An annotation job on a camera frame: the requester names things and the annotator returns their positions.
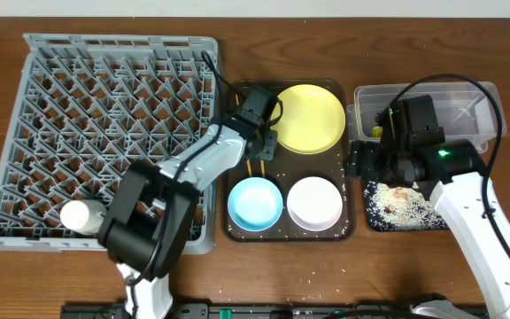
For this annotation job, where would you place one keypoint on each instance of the clear plastic waste bin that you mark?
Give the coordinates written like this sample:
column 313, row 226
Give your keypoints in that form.
column 462, row 110

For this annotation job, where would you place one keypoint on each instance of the white bowl with food scraps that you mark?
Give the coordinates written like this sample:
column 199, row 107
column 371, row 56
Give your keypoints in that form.
column 314, row 203

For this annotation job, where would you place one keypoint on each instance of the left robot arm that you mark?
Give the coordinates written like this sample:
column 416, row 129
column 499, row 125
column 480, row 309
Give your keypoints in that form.
column 147, row 224

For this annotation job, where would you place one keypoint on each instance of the green snack wrapper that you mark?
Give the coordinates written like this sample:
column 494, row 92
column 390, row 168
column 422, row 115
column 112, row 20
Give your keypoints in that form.
column 376, row 131

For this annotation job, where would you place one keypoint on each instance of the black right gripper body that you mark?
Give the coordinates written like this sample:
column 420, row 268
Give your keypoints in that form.
column 370, row 162

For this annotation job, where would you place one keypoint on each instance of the yellow round plate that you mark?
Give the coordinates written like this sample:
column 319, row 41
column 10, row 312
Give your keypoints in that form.
column 312, row 119

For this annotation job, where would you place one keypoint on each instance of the wooden chopstick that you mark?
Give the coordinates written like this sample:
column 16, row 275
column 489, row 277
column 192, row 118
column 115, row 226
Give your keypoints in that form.
column 247, row 161
column 262, row 168

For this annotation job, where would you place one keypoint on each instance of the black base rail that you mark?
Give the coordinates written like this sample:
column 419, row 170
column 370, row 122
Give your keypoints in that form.
column 192, row 311

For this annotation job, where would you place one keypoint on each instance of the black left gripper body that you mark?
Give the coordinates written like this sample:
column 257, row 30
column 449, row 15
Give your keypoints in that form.
column 267, row 142

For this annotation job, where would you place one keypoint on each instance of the pile of rice scraps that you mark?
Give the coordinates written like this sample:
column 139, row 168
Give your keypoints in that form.
column 399, row 209

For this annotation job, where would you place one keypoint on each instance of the light blue bowl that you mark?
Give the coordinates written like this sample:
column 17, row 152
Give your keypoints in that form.
column 255, row 204

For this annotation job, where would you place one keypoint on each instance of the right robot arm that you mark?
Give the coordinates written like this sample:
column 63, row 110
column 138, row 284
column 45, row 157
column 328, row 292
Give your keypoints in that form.
column 468, row 203

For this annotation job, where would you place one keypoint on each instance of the black waste tray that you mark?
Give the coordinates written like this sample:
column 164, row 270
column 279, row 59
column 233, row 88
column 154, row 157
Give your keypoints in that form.
column 397, row 185

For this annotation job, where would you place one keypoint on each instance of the dark brown serving tray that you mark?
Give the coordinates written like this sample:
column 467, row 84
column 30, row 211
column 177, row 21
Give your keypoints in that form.
column 285, row 170

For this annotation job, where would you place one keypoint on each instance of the white plastic cup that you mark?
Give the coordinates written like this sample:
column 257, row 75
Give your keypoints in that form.
column 83, row 216

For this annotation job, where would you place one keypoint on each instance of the grey plastic dishwasher rack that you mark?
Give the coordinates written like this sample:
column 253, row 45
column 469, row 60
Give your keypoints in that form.
column 87, row 107

